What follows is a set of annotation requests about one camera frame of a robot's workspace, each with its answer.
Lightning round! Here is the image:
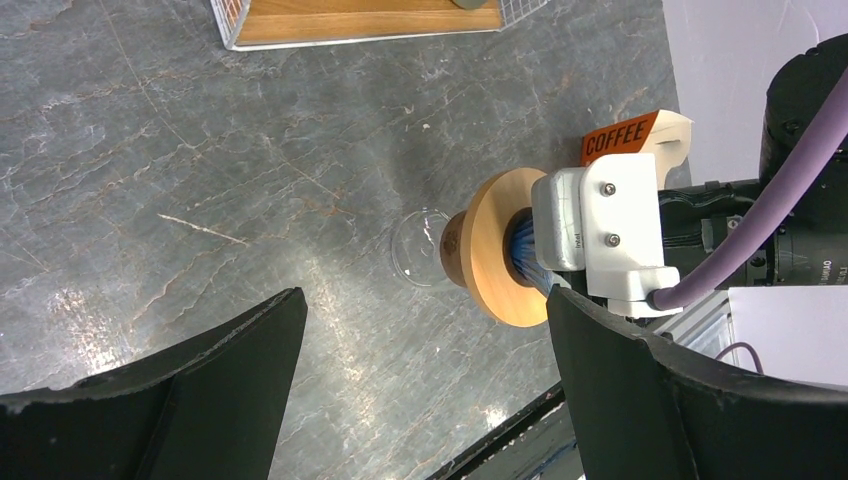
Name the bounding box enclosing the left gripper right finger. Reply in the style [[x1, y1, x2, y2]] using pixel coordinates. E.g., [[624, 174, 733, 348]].
[[547, 287, 847, 479]]

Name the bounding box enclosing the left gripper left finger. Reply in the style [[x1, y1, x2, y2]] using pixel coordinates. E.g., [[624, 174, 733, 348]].
[[1, 288, 308, 479]]

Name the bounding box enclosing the blue ribbed coffee dripper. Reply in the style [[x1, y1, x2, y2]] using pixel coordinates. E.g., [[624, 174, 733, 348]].
[[505, 208, 562, 297]]

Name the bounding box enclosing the round wooden dripper stand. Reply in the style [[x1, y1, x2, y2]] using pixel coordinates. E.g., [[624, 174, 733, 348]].
[[440, 167, 547, 328]]

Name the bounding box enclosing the clear glass carafe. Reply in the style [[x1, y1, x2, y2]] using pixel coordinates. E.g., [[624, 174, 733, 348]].
[[390, 208, 453, 291]]

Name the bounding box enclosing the white wire wooden shelf rack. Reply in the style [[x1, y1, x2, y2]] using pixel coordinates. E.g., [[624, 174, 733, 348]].
[[209, 0, 547, 52]]

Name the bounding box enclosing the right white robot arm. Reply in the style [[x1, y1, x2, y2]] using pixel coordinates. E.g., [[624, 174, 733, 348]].
[[659, 34, 847, 289]]

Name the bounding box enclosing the white coffee filter stack holder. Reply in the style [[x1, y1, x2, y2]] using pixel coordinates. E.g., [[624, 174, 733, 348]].
[[580, 109, 693, 190]]

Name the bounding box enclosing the grey green spray bottle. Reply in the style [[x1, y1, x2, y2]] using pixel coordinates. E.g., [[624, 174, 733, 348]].
[[451, 0, 487, 10]]

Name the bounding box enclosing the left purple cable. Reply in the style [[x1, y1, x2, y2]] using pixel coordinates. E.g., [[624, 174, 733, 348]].
[[714, 341, 766, 376]]

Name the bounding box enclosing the purple cable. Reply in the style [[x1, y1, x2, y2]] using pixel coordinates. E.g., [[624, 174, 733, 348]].
[[647, 66, 848, 313], [714, 341, 766, 376]]

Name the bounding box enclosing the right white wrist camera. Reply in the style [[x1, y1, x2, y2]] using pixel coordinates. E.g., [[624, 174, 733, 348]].
[[531, 153, 680, 318]]

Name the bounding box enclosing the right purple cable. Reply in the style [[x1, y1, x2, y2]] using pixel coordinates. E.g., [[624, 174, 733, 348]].
[[647, 66, 848, 313]]

